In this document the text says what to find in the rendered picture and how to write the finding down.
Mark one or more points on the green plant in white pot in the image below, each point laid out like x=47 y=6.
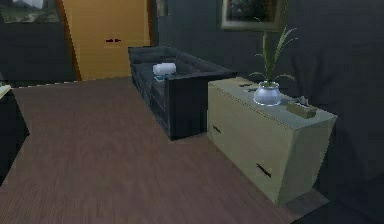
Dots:
x=267 y=93

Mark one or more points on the orange room door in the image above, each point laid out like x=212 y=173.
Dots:
x=106 y=36

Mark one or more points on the framed landscape picture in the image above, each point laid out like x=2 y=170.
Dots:
x=28 y=10

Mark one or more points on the black cabinet with pale top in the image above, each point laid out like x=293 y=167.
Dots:
x=10 y=133

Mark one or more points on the black remote control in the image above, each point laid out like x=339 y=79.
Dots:
x=247 y=85

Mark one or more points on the beige chest of drawers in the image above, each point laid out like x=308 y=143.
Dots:
x=263 y=140

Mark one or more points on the olive tissue box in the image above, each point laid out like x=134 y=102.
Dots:
x=301 y=109

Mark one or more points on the white cylindrical pillow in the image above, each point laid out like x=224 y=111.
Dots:
x=164 y=68

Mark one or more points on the framed dark picture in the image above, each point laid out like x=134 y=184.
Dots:
x=253 y=13

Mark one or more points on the dark grey sofa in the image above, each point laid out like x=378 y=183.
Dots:
x=180 y=100

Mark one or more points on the narrow framed picture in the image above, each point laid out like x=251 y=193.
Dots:
x=162 y=7

